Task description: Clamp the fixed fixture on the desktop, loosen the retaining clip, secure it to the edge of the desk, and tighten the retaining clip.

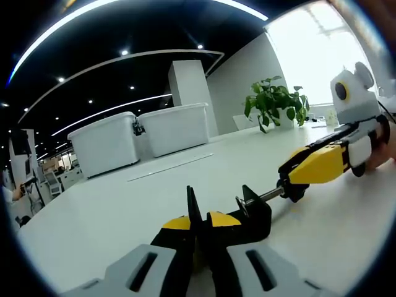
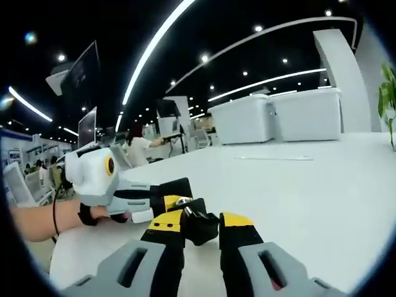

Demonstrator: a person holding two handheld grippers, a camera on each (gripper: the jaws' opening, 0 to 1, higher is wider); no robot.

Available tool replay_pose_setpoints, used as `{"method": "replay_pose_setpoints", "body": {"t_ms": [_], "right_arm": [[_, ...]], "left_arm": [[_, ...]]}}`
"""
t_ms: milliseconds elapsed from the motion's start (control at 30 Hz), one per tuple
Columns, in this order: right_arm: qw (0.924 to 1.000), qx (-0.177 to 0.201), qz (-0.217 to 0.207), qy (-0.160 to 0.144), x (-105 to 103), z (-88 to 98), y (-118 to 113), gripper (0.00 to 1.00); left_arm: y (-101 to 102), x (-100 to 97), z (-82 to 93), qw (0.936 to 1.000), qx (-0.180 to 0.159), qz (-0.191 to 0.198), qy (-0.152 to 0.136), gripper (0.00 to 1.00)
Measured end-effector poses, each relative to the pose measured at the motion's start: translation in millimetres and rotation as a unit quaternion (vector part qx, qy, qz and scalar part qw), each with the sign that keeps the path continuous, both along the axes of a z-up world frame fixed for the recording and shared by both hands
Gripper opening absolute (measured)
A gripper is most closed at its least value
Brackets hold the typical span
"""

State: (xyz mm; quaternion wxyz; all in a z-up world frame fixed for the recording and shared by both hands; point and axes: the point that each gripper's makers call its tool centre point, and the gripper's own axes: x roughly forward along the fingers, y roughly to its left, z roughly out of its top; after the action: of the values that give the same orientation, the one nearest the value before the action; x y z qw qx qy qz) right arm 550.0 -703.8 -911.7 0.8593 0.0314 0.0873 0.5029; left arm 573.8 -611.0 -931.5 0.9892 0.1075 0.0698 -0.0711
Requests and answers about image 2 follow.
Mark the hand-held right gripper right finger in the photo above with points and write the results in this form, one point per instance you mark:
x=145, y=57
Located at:
x=272, y=272

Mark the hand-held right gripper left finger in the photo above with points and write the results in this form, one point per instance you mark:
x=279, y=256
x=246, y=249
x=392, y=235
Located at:
x=130, y=269

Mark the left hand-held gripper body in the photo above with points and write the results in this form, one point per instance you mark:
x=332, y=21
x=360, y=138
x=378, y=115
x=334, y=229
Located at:
x=89, y=176

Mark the black fixed fixture clamp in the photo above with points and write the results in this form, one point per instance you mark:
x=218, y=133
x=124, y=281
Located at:
x=201, y=229

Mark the white desk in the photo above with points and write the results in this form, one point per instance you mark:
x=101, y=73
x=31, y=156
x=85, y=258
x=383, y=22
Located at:
x=278, y=191

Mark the white flat desk strip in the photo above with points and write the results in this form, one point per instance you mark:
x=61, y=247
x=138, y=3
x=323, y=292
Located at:
x=278, y=158

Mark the person's left hand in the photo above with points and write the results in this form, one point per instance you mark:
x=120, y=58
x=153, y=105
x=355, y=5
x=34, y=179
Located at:
x=100, y=213

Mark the grey laptop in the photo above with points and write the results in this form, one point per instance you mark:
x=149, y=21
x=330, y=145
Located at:
x=87, y=128

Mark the black display on white column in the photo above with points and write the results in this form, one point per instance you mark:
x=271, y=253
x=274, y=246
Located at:
x=167, y=108

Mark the large white storage bin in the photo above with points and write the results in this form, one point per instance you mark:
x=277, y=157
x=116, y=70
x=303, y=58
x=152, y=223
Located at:
x=242, y=120

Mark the white ceiling unit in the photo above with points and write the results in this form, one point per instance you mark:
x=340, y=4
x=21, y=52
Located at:
x=57, y=80

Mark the large black hanging display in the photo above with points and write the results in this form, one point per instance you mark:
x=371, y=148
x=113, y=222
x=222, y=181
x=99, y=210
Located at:
x=82, y=74

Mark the small white storage bin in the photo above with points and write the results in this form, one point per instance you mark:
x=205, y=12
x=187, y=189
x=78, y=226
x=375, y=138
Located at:
x=309, y=116

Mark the potted green plant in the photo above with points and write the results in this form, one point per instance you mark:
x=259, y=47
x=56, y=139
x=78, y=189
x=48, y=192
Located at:
x=386, y=96

